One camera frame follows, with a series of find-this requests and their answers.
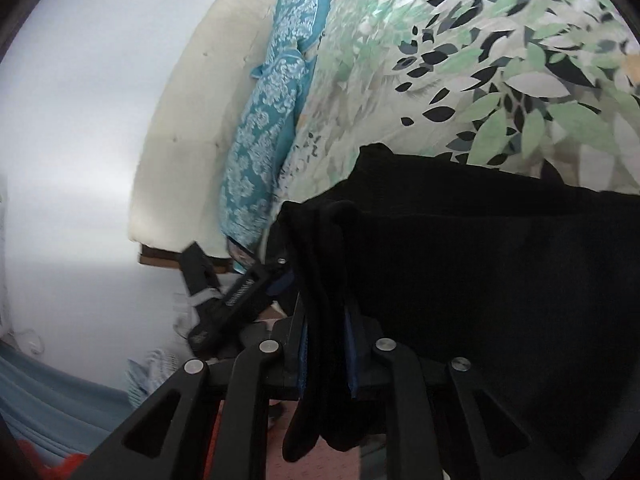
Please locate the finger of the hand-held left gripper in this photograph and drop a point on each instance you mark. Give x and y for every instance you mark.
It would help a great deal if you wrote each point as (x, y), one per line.
(250, 292)

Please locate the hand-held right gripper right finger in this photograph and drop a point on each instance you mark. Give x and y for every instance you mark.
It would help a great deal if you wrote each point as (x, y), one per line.
(353, 360)

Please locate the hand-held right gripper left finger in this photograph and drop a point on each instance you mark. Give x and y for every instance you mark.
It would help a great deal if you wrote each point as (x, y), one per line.
(302, 355)

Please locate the black pants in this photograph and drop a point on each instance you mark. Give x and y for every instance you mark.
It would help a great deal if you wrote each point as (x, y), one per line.
(475, 285)

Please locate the person's left forearm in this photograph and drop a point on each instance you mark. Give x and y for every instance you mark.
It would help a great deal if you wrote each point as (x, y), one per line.
(65, 466)

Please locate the striped cloth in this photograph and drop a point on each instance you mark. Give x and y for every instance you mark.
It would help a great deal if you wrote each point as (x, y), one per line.
(150, 375)

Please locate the blue patterned pillow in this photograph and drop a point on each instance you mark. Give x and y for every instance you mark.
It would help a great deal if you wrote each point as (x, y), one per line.
(260, 160)
(300, 5)

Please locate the cream padded headboard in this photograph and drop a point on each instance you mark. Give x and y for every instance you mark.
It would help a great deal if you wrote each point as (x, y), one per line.
(200, 135)

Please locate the light blue cloth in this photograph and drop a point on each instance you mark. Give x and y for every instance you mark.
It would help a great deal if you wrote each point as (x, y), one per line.
(55, 400)

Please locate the bed with floral leaf sheet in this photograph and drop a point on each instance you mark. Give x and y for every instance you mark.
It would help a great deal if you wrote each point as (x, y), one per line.
(475, 60)

